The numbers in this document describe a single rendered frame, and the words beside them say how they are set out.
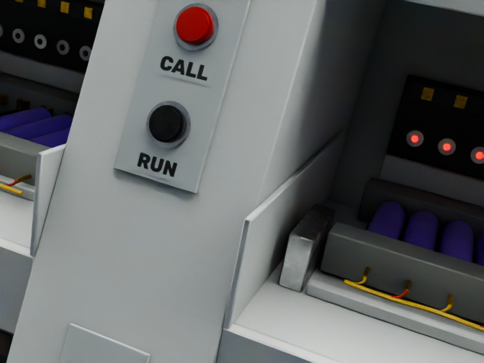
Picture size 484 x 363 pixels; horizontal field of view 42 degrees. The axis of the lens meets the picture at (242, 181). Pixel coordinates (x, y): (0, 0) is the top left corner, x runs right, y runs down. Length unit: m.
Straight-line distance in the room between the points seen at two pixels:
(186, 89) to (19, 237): 0.11
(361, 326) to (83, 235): 0.13
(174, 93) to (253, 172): 0.05
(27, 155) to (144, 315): 0.13
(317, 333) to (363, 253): 0.06
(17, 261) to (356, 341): 0.16
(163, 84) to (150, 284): 0.09
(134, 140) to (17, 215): 0.09
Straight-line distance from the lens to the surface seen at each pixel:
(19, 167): 0.37
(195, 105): 0.27
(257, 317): 0.28
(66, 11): 0.51
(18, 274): 0.32
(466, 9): 0.28
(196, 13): 0.28
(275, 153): 0.27
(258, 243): 0.27
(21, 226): 0.33
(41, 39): 0.52
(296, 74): 0.27
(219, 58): 0.27
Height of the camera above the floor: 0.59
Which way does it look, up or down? 2 degrees down
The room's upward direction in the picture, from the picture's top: 16 degrees clockwise
